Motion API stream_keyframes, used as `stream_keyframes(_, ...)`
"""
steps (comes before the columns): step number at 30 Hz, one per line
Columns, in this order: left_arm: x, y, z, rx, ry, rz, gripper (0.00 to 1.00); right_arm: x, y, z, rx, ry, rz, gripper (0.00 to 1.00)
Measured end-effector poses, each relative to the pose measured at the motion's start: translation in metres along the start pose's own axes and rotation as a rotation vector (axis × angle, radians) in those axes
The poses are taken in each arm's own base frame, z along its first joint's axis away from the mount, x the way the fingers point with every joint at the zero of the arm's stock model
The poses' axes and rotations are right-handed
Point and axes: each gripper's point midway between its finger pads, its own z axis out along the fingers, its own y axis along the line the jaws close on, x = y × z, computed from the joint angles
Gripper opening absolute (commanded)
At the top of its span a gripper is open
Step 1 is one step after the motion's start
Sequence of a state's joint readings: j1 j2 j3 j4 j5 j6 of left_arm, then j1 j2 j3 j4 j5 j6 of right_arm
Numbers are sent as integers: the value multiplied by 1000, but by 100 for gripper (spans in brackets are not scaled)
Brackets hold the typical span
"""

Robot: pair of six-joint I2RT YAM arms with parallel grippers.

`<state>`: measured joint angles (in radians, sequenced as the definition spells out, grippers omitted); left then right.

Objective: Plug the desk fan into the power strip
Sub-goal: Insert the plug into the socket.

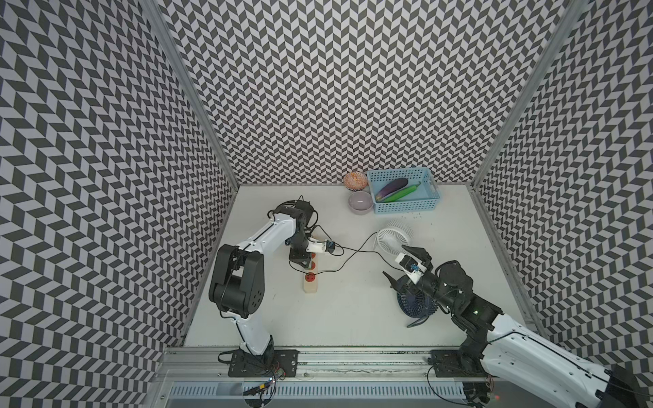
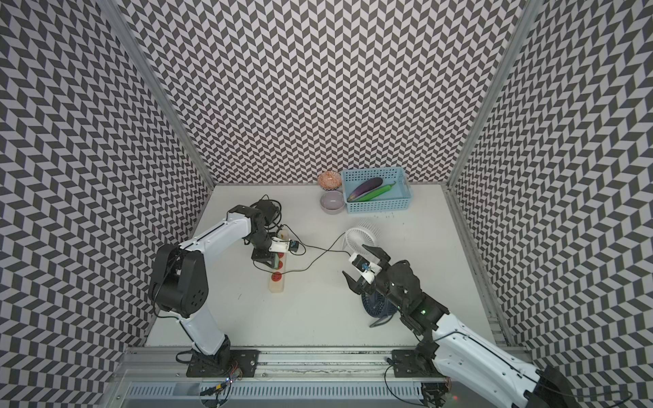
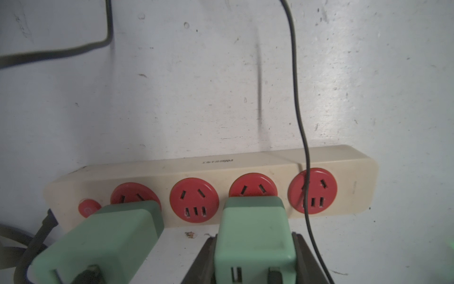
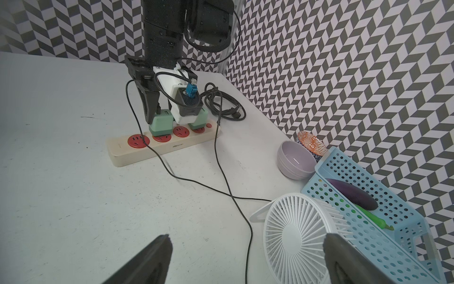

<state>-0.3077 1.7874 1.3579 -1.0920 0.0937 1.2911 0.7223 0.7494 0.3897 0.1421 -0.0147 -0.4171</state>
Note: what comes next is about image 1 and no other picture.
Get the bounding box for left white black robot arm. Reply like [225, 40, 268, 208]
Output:
[208, 198, 315, 358]

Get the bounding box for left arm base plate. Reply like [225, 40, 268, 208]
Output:
[228, 350, 299, 378]

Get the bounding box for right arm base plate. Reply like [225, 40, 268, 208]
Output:
[429, 350, 488, 378]

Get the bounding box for purple eggplant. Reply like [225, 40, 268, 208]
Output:
[375, 178, 408, 202]

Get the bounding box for white desk fan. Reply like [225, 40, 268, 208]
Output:
[376, 220, 413, 256]

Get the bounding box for green cucumber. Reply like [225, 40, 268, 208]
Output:
[382, 183, 420, 203]

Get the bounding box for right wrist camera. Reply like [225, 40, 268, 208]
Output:
[396, 252, 427, 285]

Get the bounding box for dark blue desk fan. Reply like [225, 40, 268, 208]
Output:
[396, 293, 439, 328]

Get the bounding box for aluminium front rail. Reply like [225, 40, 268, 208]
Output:
[152, 345, 583, 384]

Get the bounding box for cream power strip red sockets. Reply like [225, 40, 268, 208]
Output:
[303, 253, 318, 294]

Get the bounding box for black cable of adapter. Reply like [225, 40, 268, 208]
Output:
[288, 231, 379, 276]
[315, 223, 404, 274]

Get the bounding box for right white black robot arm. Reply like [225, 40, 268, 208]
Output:
[388, 246, 652, 407]

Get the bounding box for light blue plastic basket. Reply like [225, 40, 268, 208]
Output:
[366, 168, 441, 214]

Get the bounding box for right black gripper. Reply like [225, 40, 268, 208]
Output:
[383, 245, 458, 312]

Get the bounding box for lilac plastic bowl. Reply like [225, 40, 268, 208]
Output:
[348, 190, 374, 215]

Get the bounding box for orange patterned bowl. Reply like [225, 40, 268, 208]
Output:
[343, 171, 369, 191]

